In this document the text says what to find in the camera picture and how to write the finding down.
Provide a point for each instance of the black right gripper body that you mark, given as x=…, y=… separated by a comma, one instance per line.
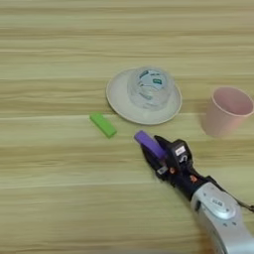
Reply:
x=185, y=178

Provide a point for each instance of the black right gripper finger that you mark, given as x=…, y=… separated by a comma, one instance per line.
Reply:
x=150, y=158
x=163, y=142

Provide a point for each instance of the purple rectangular block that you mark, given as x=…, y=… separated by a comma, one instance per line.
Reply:
x=150, y=144

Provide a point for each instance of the green rectangular block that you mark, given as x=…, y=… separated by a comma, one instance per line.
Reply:
x=103, y=125

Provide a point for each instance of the pink cup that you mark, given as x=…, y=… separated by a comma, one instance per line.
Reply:
x=225, y=112

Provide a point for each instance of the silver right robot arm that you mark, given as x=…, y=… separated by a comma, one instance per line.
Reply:
x=225, y=221

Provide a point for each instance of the black box with white label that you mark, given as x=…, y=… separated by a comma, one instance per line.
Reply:
x=180, y=151

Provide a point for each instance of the clear plastic cup with label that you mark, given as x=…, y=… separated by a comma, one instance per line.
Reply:
x=150, y=87

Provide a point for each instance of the beige round plate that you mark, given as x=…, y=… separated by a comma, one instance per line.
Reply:
x=117, y=96

